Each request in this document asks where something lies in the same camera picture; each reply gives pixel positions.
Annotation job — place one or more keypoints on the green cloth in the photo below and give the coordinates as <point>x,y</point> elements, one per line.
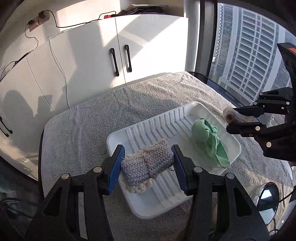
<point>207,134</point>

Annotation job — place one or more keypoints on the black cabinet handle left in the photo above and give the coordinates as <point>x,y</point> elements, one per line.
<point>112,50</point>

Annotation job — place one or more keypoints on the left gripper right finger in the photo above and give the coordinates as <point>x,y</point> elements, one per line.
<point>221,208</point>

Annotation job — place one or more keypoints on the beige knitted roll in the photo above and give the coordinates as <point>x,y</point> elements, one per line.
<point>231,115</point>

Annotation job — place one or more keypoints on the white cabinet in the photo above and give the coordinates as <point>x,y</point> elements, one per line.
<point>75,66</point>

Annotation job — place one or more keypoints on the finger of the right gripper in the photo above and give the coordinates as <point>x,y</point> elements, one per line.
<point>257,129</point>
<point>254,110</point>

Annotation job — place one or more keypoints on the black side cabinet handle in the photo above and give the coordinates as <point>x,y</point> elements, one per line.
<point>9,130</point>

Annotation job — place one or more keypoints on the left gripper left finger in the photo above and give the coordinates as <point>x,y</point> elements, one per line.
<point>57,217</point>

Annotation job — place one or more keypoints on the white ribbed plastic tray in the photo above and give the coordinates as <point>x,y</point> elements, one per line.
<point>174,126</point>

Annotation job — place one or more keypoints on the cream chunky yarn bundle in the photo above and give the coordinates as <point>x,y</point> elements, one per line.
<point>138,186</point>

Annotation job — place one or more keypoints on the wall power outlet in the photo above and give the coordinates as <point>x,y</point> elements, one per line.
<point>40,19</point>

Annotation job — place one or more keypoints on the grey knitted cloth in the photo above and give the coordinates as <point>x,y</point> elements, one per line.
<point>147,164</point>

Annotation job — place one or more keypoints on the black cabinet handle right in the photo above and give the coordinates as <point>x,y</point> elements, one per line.
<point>129,67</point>

